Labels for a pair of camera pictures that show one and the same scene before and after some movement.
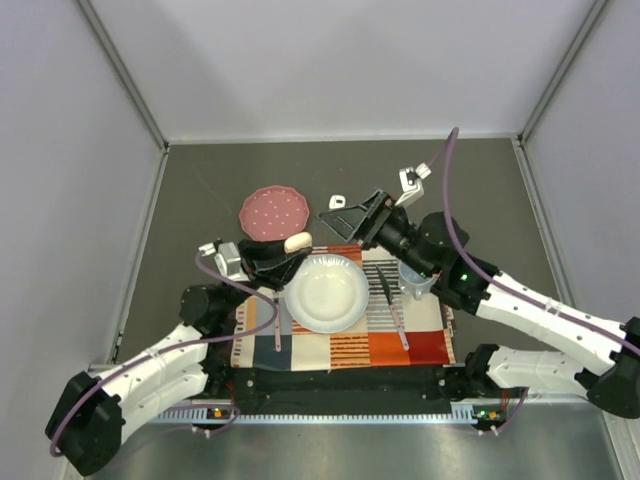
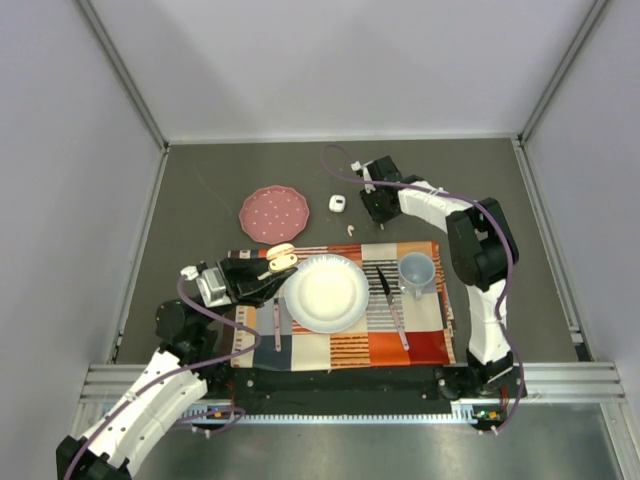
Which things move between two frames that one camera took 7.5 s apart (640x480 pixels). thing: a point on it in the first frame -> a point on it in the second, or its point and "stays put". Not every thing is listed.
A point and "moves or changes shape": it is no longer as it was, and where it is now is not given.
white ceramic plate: x=327 y=293 stays put
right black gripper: x=360 y=223 -> x=379 y=218
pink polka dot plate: x=274 y=213 stays put
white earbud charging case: x=336 y=201 stays put
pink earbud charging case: x=298 y=241 moves or changes shape
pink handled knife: x=396 y=318 stays put
